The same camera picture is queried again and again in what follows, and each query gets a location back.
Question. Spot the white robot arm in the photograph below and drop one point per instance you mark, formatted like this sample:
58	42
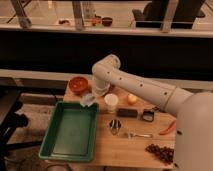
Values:
194	112

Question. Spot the red bowl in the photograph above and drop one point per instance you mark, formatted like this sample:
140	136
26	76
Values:
78	85

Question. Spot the dark bowl in background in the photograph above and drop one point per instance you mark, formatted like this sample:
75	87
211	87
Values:
107	21

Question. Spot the white paper cup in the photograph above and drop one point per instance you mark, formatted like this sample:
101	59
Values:
111	101

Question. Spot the orange fruit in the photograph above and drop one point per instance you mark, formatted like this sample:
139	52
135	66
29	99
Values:
131	99

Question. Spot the black rectangular block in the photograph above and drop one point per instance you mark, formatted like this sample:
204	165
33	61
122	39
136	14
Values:
132	113

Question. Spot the wooden board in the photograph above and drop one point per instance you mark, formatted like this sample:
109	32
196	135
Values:
120	151

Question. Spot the small black square box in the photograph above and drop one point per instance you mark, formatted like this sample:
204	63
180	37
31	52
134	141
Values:
148	115

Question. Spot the silver fork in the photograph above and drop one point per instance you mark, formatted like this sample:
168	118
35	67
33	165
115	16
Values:
132	135

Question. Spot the green plastic tray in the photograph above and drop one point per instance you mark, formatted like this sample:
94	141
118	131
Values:
71	133

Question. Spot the red chili pepper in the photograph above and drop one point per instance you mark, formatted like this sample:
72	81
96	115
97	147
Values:
169	129

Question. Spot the black office chair background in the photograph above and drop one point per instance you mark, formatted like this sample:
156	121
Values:
180	14

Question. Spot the bunch of dark grapes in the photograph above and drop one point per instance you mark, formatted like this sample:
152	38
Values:
164	154

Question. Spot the black chair at left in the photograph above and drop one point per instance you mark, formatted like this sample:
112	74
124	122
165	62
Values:
9	120

